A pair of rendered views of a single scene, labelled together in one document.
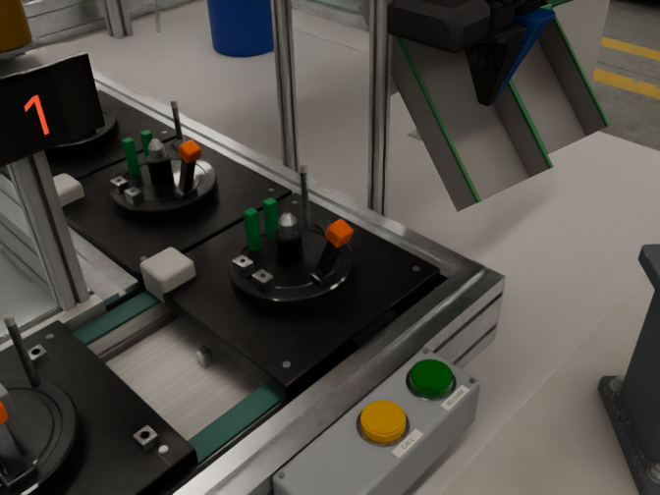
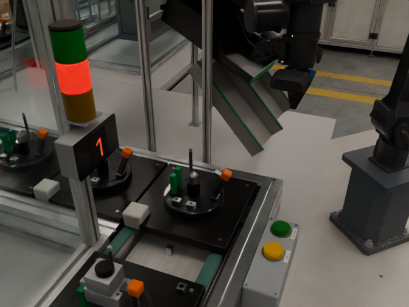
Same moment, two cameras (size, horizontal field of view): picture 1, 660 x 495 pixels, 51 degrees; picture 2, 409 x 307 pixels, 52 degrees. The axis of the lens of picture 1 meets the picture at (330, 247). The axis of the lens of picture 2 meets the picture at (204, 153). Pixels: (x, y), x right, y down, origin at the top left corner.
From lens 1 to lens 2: 37 cm
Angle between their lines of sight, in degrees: 20
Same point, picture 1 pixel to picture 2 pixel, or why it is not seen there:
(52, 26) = not seen: outside the picture
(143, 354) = (136, 257)
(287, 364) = (220, 239)
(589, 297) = (307, 182)
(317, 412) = (243, 255)
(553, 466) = (328, 254)
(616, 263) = (309, 165)
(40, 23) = not seen: outside the picture
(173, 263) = (140, 209)
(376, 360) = (252, 228)
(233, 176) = (133, 161)
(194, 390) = (173, 266)
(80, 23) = not seen: outside the picture
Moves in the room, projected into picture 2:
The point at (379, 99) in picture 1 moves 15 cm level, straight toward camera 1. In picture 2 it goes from (209, 111) to (230, 140)
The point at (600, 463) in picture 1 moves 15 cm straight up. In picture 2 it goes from (344, 247) to (357, 198)
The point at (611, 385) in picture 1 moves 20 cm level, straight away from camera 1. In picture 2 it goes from (335, 215) to (326, 170)
